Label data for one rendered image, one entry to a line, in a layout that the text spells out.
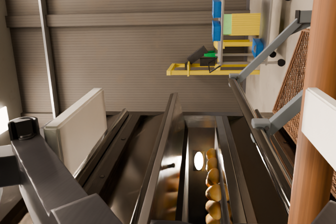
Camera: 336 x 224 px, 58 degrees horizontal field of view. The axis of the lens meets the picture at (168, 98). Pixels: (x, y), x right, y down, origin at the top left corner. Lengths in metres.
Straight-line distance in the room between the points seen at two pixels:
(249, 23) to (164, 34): 2.49
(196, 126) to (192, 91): 6.34
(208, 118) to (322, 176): 1.58
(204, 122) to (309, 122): 1.65
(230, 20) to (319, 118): 6.19
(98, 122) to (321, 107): 0.13
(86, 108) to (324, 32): 0.17
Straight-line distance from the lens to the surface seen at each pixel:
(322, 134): 0.18
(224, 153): 1.38
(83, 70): 8.61
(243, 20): 6.36
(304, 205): 0.29
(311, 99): 0.20
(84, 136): 0.17
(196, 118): 1.83
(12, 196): 1.24
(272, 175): 0.51
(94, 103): 0.19
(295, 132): 1.56
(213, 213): 1.47
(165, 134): 1.19
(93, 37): 8.39
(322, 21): 0.25
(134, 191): 1.11
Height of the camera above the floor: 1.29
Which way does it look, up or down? 5 degrees up
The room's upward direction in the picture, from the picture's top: 90 degrees counter-clockwise
